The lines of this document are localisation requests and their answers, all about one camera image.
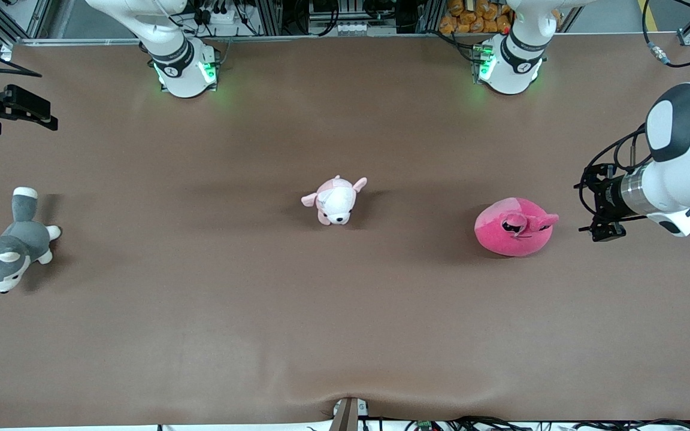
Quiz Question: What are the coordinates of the pink round plush toy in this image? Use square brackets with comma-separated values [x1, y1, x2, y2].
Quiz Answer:
[474, 198, 560, 258]

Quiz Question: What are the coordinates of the white power strip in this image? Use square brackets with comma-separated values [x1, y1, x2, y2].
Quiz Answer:
[198, 5, 245, 25]

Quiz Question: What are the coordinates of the white pink plush puppy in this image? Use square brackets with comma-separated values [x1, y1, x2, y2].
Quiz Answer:
[301, 175, 368, 226]

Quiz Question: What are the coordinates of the grey white husky plush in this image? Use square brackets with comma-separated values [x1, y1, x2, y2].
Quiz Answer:
[0, 187, 62, 294]

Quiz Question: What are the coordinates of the aluminium table edge rail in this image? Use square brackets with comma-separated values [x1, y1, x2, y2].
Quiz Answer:
[16, 34, 483, 46]

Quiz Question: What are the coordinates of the black cable with silver connector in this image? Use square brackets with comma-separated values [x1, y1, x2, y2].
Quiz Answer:
[641, 0, 690, 68]

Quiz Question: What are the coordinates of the black cable bundle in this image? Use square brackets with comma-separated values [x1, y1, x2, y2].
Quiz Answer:
[375, 416, 690, 431]

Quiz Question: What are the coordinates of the brown table mat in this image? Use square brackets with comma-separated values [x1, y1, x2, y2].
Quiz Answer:
[0, 34, 690, 429]

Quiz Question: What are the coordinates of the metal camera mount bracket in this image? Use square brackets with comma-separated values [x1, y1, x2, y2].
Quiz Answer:
[328, 397, 371, 431]

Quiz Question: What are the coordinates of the orange snack packets pile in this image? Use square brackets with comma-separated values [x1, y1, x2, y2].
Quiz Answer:
[439, 0, 561, 35]

